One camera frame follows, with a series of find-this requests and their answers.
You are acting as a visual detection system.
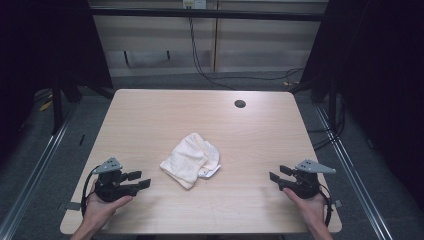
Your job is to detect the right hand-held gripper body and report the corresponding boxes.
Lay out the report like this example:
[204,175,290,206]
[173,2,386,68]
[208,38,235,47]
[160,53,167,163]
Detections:
[283,159,337,200]

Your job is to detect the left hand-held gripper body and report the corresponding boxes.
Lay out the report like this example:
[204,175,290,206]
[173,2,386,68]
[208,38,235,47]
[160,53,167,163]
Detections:
[92,157,139,203]

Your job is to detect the white cloth towel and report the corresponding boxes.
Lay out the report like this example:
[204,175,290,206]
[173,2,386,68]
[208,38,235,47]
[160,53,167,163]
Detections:
[159,132,222,190]

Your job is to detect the person's right hand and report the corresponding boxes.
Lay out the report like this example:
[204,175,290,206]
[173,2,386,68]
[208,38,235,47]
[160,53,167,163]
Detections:
[283,188,330,231]

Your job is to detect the person's left hand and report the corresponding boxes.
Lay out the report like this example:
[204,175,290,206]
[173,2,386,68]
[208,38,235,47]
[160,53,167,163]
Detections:
[82,194,134,231]

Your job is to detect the black metal stand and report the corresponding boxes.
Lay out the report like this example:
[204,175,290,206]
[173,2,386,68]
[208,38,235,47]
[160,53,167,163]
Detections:
[50,84,65,135]

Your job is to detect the yellow floor object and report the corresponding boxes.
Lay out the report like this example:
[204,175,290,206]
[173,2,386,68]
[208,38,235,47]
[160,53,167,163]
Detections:
[38,99,54,113]

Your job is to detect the black curtain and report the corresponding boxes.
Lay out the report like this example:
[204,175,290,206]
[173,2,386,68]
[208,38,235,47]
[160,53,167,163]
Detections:
[0,0,114,161]
[301,0,424,208]

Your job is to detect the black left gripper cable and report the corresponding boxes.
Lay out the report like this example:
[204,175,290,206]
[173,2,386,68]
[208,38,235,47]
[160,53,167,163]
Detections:
[80,165,101,218]

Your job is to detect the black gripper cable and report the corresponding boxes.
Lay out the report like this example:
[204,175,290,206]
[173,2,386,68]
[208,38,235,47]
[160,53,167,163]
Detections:
[318,184,334,228]
[80,165,101,218]

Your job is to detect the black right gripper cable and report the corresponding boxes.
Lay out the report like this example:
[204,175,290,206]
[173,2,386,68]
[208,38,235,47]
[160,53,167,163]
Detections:
[318,184,334,228]

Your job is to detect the metal floor rail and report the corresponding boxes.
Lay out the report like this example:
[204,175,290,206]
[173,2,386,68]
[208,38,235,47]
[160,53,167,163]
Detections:
[0,99,79,240]
[314,103,394,240]

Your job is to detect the black floor cables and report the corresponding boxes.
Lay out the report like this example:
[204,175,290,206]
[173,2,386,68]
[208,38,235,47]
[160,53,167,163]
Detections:
[306,94,347,152]

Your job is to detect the black hanging wall cable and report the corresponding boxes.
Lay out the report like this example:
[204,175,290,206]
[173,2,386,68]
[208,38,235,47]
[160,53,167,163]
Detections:
[188,16,305,91]

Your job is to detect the black horizontal frame bar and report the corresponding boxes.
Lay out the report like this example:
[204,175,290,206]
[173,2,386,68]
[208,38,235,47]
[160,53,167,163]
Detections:
[89,7,325,23]

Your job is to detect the white wall socket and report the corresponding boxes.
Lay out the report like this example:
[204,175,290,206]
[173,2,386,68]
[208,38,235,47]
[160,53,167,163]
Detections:
[182,0,208,10]

